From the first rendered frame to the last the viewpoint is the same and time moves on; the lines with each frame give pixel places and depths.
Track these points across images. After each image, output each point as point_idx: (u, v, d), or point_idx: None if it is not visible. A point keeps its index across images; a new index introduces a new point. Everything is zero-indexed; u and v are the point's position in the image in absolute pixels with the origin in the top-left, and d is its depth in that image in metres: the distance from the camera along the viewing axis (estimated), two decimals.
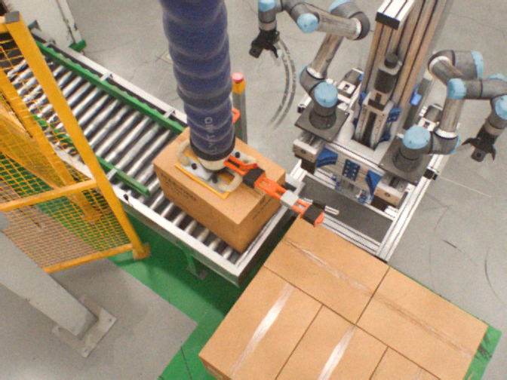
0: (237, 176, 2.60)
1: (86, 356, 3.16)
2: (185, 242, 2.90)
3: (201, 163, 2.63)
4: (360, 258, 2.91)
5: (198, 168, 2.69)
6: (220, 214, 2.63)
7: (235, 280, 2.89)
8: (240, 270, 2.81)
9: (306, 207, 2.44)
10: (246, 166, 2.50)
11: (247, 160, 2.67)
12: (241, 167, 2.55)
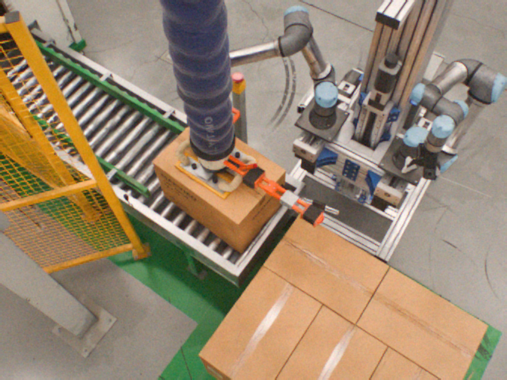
0: (236, 176, 2.60)
1: (86, 356, 3.16)
2: (185, 242, 2.90)
3: (201, 163, 2.63)
4: (360, 258, 2.91)
5: (198, 168, 2.69)
6: (220, 214, 2.63)
7: (235, 280, 2.89)
8: (240, 270, 2.81)
9: (306, 207, 2.44)
10: (246, 166, 2.50)
11: (247, 160, 2.67)
12: (241, 167, 2.55)
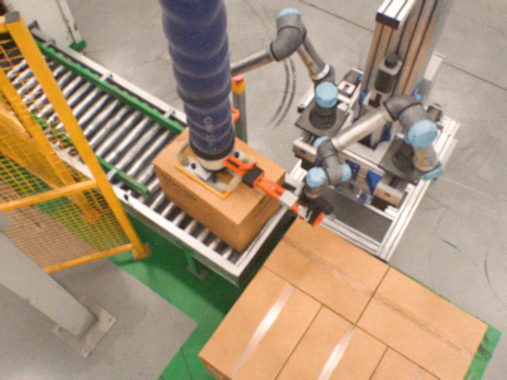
0: (235, 176, 2.60)
1: (86, 356, 3.16)
2: (185, 242, 2.90)
3: (201, 163, 2.63)
4: (360, 258, 2.91)
5: (198, 168, 2.69)
6: (220, 214, 2.63)
7: (235, 280, 2.89)
8: (240, 270, 2.81)
9: (305, 207, 2.44)
10: (245, 166, 2.50)
11: (246, 160, 2.67)
12: (240, 167, 2.55)
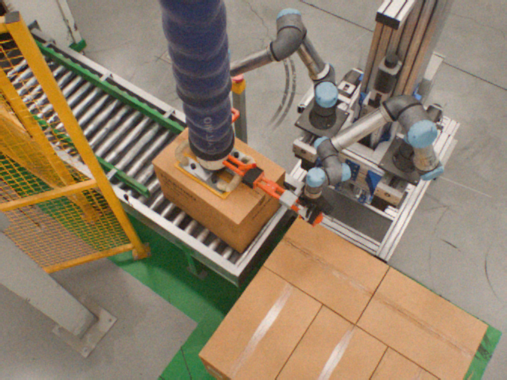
0: (235, 176, 2.60)
1: (86, 356, 3.16)
2: (185, 242, 2.90)
3: (201, 163, 2.63)
4: (360, 258, 2.91)
5: (198, 168, 2.69)
6: (220, 214, 2.63)
7: (235, 280, 2.89)
8: (240, 270, 2.81)
9: (305, 207, 2.44)
10: (245, 166, 2.50)
11: (246, 160, 2.67)
12: (240, 167, 2.55)
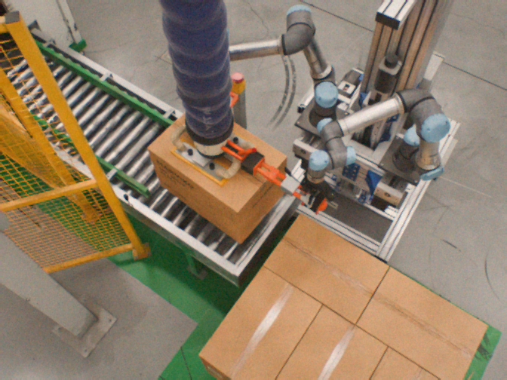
0: (235, 162, 2.48)
1: (86, 356, 3.16)
2: (185, 242, 2.90)
3: (198, 149, 2.51)
4: (360, 258, 2.91)
5: (195, 154, 2.58)
6: (219, 202, 2.51)
7: (235, 280, 2.89)
8: (240, 270, 2.81)
9: (308, 194, 2.32)
10: (244, 150, 2.39)
11: (246, 145, 2.55)
12: (239, 152, 2.43)
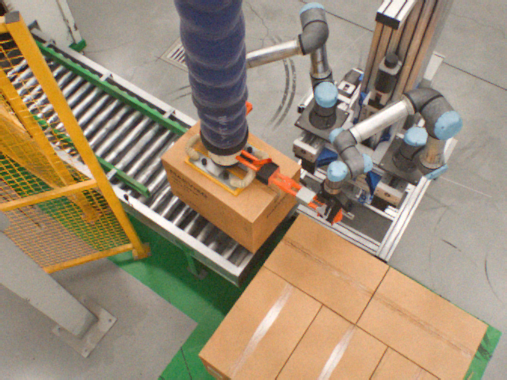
0: (249, 172, 2.47)
1: (86, 356, 3.16)
2: (185, 242, 2.90)
3: (212, 159, 2.50)
4: (360, 258, 2.91)
5: (209, 163, 2.56)
6: (233, 212, 2.50)
7: (235, 280, 2.89)
8: (240, 270, 2.81)
9: (324, 204, 2.31)
10: (259, 160, 2.37)
11: (260, 155, 2.53)
12: (254, 162, 2.42)
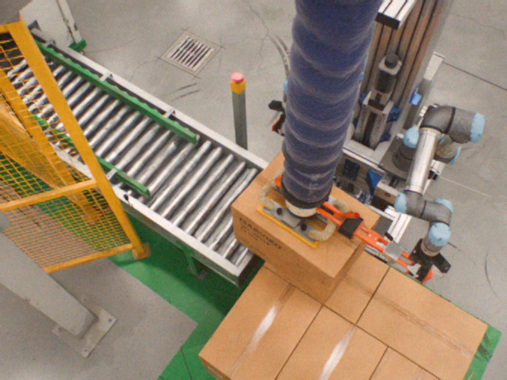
0: (330, 224, 2.33)
1: (86, 356, 3.16)
2: (185, 242, 2.90)
3: (290, 209, 2.37)
4: (360, 258, 2.91)
5: (284, 213, 2.43)
6: (311, 265, 2.37)
7: (235, 280, 2.89)
8: (240, 270, 2.81)
9: (414, 262, 2.18)
10: (344, 214, 2.24)
11: (339, 205, 2.40)
12: (336, 215, 2.29)
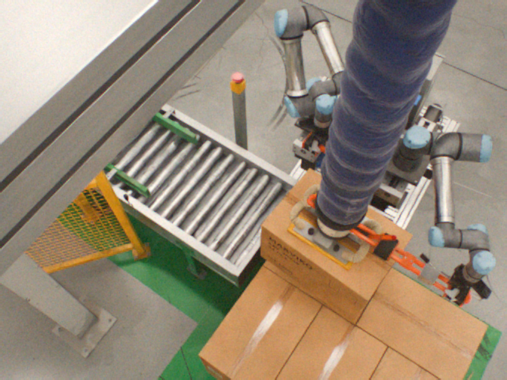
0: (364, 245, 2.29)
1: (86, 356, 3.16)
2: (185, 242, 2.90)
3: (322, 230, 2.32)
4: None
5: (315, 234, 2.38)
6: (344, 287, 2.32)
7: (235, 280, 2.89)
8: (240, 270, 2.81)
9: (451, 285, 2.13)
10: (379, 236, 2.19)
11: (371, 225, 2.36)
12: (371, 236, 2.24)
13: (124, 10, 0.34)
